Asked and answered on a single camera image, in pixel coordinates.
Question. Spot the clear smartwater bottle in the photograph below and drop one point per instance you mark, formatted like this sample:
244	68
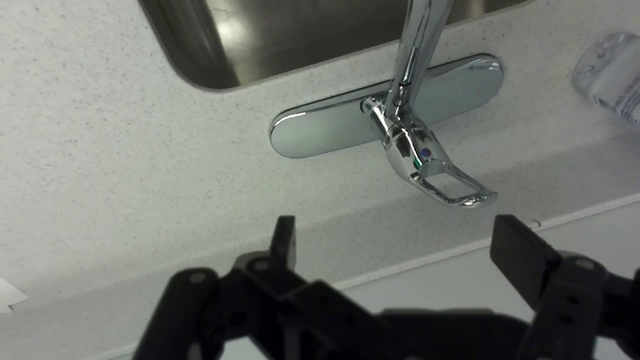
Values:
609	74

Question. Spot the stainless steel sink basin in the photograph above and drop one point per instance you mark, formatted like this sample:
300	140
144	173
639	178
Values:
225	45

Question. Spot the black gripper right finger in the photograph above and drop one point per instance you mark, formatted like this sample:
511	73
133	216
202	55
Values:
575	299

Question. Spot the chrome tap with nozzle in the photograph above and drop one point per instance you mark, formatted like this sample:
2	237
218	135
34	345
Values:
400	113

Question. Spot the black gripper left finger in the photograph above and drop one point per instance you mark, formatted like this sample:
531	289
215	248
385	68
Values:
199	310

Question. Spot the white paper sheet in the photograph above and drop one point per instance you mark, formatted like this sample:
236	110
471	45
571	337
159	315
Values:
9	297

